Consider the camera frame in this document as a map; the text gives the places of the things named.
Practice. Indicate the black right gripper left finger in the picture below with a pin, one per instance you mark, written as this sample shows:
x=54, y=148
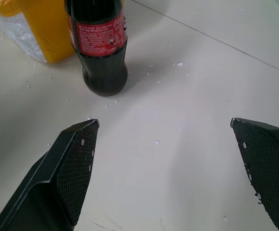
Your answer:
x=57, y=178

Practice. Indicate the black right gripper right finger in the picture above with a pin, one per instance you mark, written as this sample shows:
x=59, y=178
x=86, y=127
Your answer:
x=267, y=166

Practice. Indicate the cola bottle with red label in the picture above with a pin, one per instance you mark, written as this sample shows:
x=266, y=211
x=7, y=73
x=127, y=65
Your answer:
x=100, y=45

